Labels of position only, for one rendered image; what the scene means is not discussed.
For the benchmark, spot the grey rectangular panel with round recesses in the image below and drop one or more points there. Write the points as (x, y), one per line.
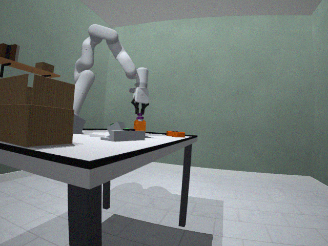
(125, 135)

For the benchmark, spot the grey key housing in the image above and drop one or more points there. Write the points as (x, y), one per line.
(116, 126)

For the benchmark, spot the orange digital multimeter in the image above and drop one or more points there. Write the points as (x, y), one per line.
(175, 134)

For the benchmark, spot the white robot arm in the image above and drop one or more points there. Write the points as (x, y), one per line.
(84, 78)

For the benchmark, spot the brown cardboard box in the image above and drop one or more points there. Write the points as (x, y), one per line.
(41, 115)

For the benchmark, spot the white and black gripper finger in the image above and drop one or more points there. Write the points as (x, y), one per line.
(135, 105)
(143, 108)

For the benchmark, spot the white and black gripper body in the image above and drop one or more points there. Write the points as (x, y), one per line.
(141, 95)

